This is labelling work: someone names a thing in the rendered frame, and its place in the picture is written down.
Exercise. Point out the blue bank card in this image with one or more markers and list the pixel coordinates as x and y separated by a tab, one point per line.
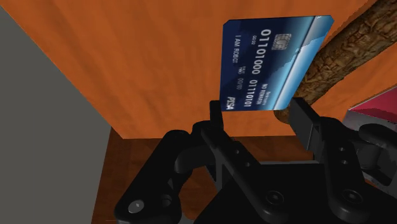
266	65

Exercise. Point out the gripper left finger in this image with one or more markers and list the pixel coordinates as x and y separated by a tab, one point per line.
155	186

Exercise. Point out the red and grey box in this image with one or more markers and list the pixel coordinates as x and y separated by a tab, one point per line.
381	105

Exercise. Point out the orange wooden table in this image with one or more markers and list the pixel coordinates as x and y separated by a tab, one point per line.
139	62

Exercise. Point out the brown bark branch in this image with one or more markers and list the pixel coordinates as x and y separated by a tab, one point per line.
347	52

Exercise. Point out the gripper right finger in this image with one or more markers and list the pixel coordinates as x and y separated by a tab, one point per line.
338	161

